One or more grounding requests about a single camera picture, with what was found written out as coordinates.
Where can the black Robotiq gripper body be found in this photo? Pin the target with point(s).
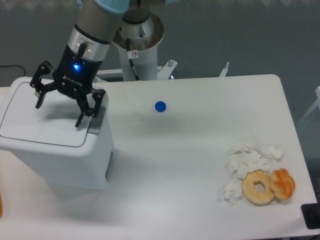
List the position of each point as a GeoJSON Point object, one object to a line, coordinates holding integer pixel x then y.
{"type": "Point", "coordinates": [75, 73]}

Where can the orange glazed twisted donut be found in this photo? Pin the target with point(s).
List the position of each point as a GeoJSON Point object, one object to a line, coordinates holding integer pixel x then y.
{"type": "Point", "coordinates": [282, 184]}

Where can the white trash can lid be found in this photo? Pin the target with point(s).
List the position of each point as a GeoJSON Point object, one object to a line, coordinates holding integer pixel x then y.
{"type": "Point", "coordinates": [53, 123]}

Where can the large crumpled white tissue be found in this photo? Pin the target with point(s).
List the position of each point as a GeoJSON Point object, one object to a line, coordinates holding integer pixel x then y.
{"type": "Point", "coordinates": [248, 157]}

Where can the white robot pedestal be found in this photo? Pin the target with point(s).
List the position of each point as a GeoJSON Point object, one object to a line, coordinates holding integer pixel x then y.
{"type": "Point", "coordinates": [138, 65]}

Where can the small crumpled white tissue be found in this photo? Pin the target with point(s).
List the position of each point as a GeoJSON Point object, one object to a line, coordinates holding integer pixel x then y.
{"type": "Point", "coordinates": [232, 192]}

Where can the white frame at right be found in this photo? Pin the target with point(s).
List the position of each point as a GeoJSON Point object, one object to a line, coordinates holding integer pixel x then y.
{"type": "Point", "coordinates": [311, 113]}

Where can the white trash can body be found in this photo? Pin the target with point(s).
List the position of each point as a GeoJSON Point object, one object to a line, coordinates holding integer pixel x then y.
{"type": "Point", "coordinates": [84, 167]}

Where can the plain ring donut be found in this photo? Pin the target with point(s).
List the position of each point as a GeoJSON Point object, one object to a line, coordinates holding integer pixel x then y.
{"type": "Point", "coordinates": [256, 187]}

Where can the black device at corner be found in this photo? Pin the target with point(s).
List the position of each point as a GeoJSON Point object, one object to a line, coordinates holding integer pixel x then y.
{"type": "Point", "coordinates": [311, 215]}

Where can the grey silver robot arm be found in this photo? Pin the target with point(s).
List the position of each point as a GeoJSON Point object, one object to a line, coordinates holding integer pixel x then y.
{"type": "Point", "coordinates": [96, 26]}

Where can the blue bottle cap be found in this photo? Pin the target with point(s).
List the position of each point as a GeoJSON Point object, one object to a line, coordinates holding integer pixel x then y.
{"type": "Point", "coordinates": [160, 106]}

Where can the orange object at edge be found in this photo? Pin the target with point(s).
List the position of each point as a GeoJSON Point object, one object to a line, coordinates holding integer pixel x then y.
{"type": "Point", "coordinates": [1, 205]}

